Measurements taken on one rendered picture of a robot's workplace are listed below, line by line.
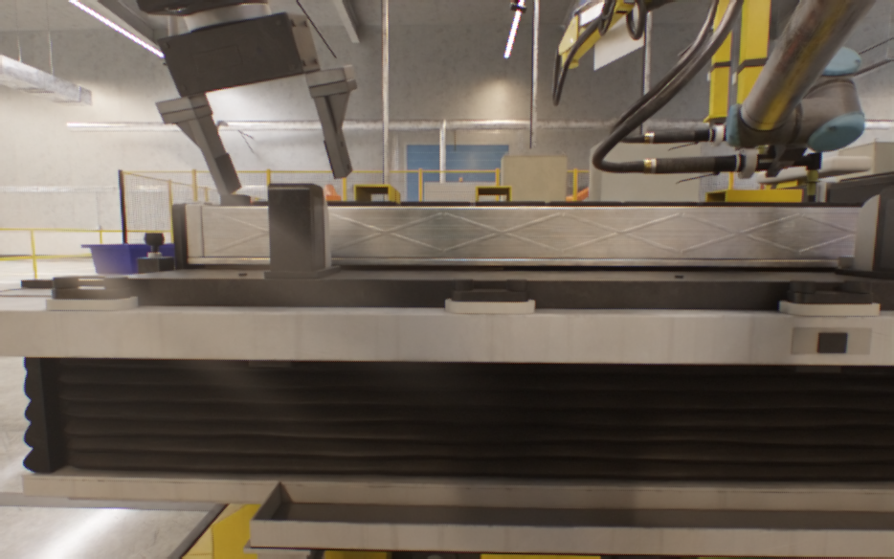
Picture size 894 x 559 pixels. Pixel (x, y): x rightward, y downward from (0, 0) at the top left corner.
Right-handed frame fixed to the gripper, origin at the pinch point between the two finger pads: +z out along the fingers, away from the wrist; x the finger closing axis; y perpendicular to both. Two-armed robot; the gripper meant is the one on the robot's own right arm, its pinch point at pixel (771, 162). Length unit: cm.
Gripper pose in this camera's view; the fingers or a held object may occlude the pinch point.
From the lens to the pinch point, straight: 152.5
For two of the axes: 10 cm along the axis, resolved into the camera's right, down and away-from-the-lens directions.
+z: 2.5, 4.2, 8.7
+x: -1.5, 9.1, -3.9
